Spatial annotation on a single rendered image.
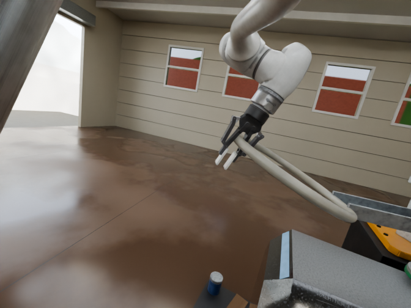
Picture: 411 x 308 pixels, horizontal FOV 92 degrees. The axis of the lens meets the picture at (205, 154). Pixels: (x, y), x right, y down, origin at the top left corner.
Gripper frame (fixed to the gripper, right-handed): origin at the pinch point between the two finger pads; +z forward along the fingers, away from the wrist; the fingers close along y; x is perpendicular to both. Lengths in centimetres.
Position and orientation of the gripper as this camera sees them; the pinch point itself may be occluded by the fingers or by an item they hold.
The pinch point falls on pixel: (225, 157)
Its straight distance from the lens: 70.1
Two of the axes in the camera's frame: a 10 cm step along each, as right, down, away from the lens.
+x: -0.7, -3.4, 9.4
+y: 8.4, 4.9, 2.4
